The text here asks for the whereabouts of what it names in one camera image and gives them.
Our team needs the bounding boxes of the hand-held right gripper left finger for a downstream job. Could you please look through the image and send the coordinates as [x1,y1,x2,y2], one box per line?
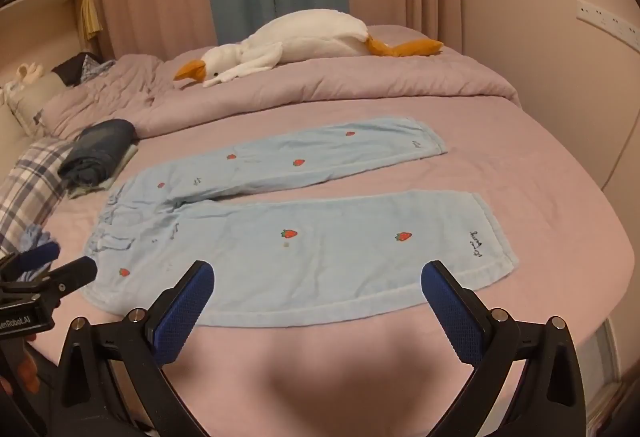
[56,259,216,437]

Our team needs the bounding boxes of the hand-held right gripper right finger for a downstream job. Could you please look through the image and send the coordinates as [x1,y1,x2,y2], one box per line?
[420,259,587,437]

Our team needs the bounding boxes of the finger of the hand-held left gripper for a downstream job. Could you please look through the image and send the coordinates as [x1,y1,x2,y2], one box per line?
[47,256,99,300]
[14,239,62,275]

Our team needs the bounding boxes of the light blue strawberry print pants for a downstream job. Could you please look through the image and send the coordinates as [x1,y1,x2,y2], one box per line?
[80,117,521,329]

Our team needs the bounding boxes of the light blue cloth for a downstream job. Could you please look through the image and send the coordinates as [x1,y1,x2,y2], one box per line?
[17,224,63,283]

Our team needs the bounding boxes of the plaid cloth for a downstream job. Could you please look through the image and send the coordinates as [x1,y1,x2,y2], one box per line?
[0,137,76,258]

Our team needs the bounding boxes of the folded dark jeans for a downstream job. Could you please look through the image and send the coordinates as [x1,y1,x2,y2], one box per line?
[57,118,138,188]

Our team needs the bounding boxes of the grey cushion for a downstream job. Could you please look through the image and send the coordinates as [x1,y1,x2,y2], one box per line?
[9,72,67,135]

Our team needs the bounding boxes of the small white plush toy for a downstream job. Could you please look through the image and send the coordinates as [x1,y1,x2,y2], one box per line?
[0,61,43,99]

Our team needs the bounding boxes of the dark clothes pile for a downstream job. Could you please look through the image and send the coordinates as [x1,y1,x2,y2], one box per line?
[50,52,118,89]

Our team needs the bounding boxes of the white shelf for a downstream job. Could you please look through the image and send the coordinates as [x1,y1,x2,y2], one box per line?
[0,0,90,73]

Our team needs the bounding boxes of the yellow hanging cloth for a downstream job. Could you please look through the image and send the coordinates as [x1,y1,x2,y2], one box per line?
[79,0,104,40]

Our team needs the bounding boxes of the pink quilt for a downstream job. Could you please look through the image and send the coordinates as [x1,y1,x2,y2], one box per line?
[39,24,523,140]

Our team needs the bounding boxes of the white goose plush toy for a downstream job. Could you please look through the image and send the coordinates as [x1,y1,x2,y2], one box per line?
[173,10,445,89]

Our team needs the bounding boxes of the white wall socket strip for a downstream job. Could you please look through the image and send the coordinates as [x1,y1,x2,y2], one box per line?
[576,0,640,45]

